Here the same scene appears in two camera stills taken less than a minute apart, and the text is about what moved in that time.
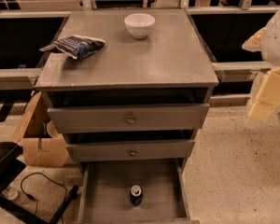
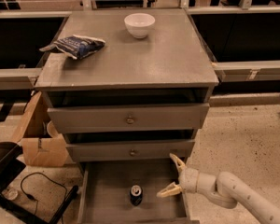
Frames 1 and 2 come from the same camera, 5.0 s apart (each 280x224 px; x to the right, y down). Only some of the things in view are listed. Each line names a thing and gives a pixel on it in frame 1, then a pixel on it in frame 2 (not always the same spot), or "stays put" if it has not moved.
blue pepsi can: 135,195 stays put
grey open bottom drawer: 105,189 stays put
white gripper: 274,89 to 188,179
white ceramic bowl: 139,24 stays put
